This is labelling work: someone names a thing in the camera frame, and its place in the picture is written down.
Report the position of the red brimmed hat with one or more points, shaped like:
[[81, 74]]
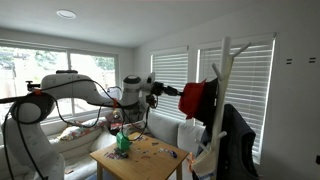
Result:
[[191, 98]]

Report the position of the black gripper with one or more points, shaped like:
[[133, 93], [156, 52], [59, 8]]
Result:
[[163, 89]]

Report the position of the orange octopus plush toy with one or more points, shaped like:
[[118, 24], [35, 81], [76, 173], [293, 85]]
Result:
[[190, 160]]

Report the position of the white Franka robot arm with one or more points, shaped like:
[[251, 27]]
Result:
[[66, 88]]

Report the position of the large glass window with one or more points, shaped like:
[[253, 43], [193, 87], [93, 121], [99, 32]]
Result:
[[20, 63]]

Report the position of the red green christmas sticker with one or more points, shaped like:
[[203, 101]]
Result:
[[109, 155]]

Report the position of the green ridged plastic object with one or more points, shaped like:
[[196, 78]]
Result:
[[122, 141]]

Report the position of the dark blue quilted jacket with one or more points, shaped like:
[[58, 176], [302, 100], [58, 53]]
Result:
[[233, 146]]

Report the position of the snowman sticker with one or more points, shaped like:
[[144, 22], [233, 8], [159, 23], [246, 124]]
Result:
[[142, 138]]

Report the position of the wide white window blind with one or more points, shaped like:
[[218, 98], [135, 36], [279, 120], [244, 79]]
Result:
[[253, 93]]

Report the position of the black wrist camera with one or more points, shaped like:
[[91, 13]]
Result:
[[152, 101]]

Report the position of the white tote bag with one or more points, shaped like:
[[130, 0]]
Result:
[[203, 168]]

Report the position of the round ceiling light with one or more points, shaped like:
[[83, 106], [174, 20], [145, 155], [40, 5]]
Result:
[[66, 14]]

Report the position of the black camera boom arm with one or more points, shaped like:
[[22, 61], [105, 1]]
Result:
[[31, 86]]

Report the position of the small blue toy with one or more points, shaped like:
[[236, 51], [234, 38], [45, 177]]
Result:
[[172, 153]]

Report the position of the black stereo camera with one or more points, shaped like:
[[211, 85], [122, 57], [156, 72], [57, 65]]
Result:
[[66, 71]]

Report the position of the light wooden table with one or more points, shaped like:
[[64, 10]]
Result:
[[140, 166]]

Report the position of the white wooden coat rack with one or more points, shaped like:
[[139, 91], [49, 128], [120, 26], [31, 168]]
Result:
[[225, 66]]

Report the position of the floral throw pillow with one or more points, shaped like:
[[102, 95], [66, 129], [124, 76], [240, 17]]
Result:
[[78, 130]]

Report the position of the light grey sofa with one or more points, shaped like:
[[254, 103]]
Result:
[[80, 150]]

